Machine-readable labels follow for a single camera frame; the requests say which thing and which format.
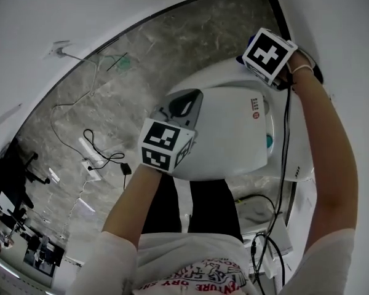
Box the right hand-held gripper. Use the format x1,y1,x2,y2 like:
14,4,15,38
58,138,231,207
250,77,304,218
242,28,298,91

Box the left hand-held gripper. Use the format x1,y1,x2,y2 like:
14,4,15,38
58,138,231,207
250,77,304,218
137,88,205,174

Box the person's left forearm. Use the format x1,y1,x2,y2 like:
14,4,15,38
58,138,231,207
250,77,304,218
101,162,162,247

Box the person's right forearm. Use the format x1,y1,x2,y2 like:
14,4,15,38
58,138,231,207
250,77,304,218
290,68,360,251

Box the person's right hand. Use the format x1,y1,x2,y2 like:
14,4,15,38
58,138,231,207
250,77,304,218
290,49,316,71

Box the white wristband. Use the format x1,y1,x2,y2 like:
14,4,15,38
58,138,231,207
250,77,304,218
290,65,315,74

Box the white power strip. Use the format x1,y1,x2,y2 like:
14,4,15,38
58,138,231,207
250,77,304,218
81,159,103,181

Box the person's black trousers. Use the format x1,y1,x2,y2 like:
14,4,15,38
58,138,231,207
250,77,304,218
140,174,244,244

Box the thin black rod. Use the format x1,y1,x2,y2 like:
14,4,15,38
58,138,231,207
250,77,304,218
106,52,129,72

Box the person's white printed shirt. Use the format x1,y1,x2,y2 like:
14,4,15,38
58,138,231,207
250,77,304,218
50,227,369,295

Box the white box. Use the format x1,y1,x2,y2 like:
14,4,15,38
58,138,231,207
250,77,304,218
236,194,293,259

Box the black office chair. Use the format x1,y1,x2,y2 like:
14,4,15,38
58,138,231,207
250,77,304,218
0,135,52,218

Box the cluttered desk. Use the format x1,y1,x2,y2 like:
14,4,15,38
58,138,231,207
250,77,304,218
0,216,66,279

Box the black power adapter with cable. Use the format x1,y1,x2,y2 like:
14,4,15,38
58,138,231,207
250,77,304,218
82,128,132,191

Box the grey cable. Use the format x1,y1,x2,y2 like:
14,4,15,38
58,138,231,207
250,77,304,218
50,50,100,165

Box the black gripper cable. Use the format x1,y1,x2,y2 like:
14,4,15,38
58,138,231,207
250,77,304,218
254,80,295,291

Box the white wall socket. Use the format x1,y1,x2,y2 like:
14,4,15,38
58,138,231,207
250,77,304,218
46,41,72,60

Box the black looped cable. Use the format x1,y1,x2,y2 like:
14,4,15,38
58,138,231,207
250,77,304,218
250,231,287,291

